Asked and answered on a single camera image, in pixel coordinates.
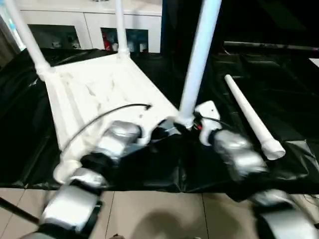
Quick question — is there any white plastic table leg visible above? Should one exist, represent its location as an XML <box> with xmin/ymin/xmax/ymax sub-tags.
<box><xmin>4</xmin><ymin>0</ymin><xmax>54</xmax><ymax>76</ymax></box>
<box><xmin>224</xmin><ymin>74</ymin><xmax>286</xmax><ymax>161</ymax></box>
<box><xmin>114</xmin><ymin>0</ymin><xmax>131</xmax><ymax>59</ymax></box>
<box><xmin>178</xmin><ymin>0</ymin><xmax>223</xmax><ymax>128</ymax></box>

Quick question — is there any white plastic table top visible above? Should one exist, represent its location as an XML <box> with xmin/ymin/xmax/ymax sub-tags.
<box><xmin>34</xmin><ymin>53</ymin><xmax>193</xmax><ymax>185</ymax></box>

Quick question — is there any black glossy mat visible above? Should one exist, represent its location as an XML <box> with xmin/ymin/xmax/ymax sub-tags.
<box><xmin>0</xmin><ymin>46</ymin><xmax>319</xmax><ymax>203</ymax></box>

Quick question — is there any dark metal pole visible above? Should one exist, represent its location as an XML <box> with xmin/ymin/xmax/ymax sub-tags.
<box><xmin>224</xmin><ymin>41</ymin><xmax>319</xmax><ymax>52</ymax></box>

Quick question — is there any black backdrop cloth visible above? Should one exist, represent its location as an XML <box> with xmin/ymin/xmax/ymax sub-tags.
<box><xmin>160</xmin><ymin>0</ymin><xmax>319</xmax><ymax>57</ymax></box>

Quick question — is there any white glass-door cabinet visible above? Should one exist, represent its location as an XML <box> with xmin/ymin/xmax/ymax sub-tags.
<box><xmin>9</xmin><ymin>0</ymin><xmax>163</xmax><ymax>53</ymax></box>

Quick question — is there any grey curtain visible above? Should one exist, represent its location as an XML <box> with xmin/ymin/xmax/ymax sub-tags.
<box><xmin>0</xmin><ymin>13</ymin><xmax>21</xmax><ymax>68</ymax></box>

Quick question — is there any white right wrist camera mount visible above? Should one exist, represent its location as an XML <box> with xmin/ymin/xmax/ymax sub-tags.
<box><xmin>194</xmin><ymin>100</ymin><xmax>222</xmax><ymax>146</ymax></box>

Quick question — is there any black frame leg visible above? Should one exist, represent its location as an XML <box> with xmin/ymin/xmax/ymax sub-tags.
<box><xmin>0</xmin><ymin>196</ymin><xmax>41</xmax><ymax>225</ymax></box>

